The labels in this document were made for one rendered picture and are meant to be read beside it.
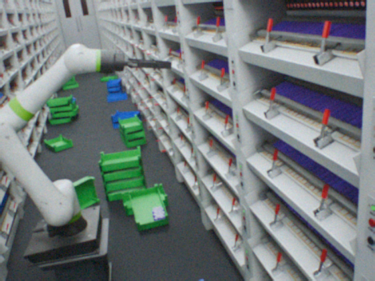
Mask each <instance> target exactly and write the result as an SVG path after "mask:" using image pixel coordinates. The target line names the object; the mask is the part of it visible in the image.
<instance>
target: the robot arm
mask: <svg viewBox="0 0 375 281"><path fill-rule="evenodd" d="M125 66H128V67H129V68H153V69H154V70H156V68H157V69H169V70H171V67H172V62H170V61H167V60H154V59H152V60H138V59H132V58H129V59H128V60H125V55H124V54H123V53H114V51H113V50H109V48H108V49H107V50H91V49H88V48H87V47H86V46H84V45H81V44H74V45H71V46H70V47H69V48H68V49H67V50H66V53H65V54H64V55H62V57H61V58H60V59H59V60H58V61H57V62H56V63H55V64H54V65H53V66H52V67H51V68H50V69H49V70H48V71H47V72H46V73H45V74H43V75H42V76H41V77H40V78H39V79H38V80H37V81H35V82H34V83H33V84H32V85H30V86H29V87H27V88H26V89H25V90H23V91H22V92H20V93H19V94H18V95H17V96H16V97H15V98H13V99H12V100H11V101H9V102H8V103H7V104H6V105H5V106H4V107H2V108H1V109H0V161H1V162H2V163H3V164H4V165H5V166H6V167H7V168H8V169H9V170H10V171H11V172H12V174H13V175H14V176H15V177H16V179H17V180H18V181H19V182H20V183H21V185H22V186H23V188H24V189H25V190H26V191H27V194H28V195H29V196H30V197H31V198H32V200H33V202H34V203H35V204H36V206H37V208H38V209H39V211H40V213H41V214H42V216H43V218H44V219H45V221H46V222H47V223H48V224H46V225H44V226H43V227H38V228H34V229H32V233H39V232H43V231H44V232H45V233H48V236H49V238H53V237H54V236H56V235H58V236H60V237H62V238H67V237H71V236H75V235H76V234H78V233H80V232H82V231H83V230H85V229H86V228H87V226H88V222H87V219H85V218H84V217H83V216H82V214H81V208H80V204H79V202H78V198H77V196H76V192H75V189H74V187H73V184H72V182H71V181H69V180H59V181H56V182H54V183H52V182H51V181H50V180H49V179H48V177H47V176H46V174H45V173H44V172H43V171H42V170H41V169H40V168H39V167H38V165H37V164H36V162H35V161H34V159H33V158H32V157H31V155H30V154H29V153H28V152H27V150H26V149H25V146H24V145H23V143H22V142H21V141H20V139H19V137H18V136H17V133H18V132H19V131H20V130H21V129H22V128H23V127H25V126H26V124H27V123H28V122H29V121H30V120H31V119H32V118H33V117H34V116H35V115H36V114H37V112H39V111H40V110H41V108H42V107H43V106H44V105H45V104H46V102H47V101H48V100H49V99H50V98H51V97H52V96H53V95H54V94H55V93H56V92H57V91H58V90H59V89H60V88H61V87H62V86H63V85H64V84H65V83H66V82H67V81H68V80H71V79H72V78H73V77H74V76H75V75H76V74H85V73H91V72H95V73H104V74H106V76H107V77H109V74H113V73H114V70H115V71H116V72H123V71H124V69H125Z"/></svg>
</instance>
